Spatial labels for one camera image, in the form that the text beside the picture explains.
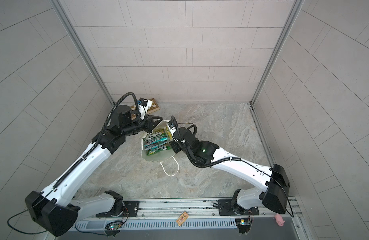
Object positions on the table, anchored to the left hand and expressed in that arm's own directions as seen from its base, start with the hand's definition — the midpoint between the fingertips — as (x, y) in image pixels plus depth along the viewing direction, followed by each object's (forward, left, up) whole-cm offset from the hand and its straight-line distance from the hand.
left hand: (165, 117), depth 68 cm
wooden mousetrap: (-36, -8, -29) cm, 47 cm away
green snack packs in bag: (-1, +6, -20) cm, 21 cm away
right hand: (-5, -3, -9) cm, 10 cm away
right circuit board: (-38, -37, -31) cm, 61 cm away
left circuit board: (-40, +22, -28) cm, 54 cm away
